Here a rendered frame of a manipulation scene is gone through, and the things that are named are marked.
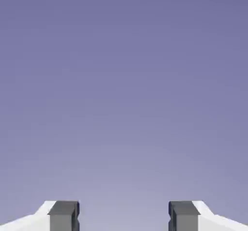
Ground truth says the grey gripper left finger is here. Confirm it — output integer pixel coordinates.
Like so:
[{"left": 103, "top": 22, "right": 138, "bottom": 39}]
[{"left": 0, "top": 200, "right": 80, "bottom": 231}]

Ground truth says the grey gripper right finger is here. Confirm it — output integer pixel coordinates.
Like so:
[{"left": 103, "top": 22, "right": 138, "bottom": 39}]
[{"left": 168, "top": 200, "right": 248, "bottom": 231}]

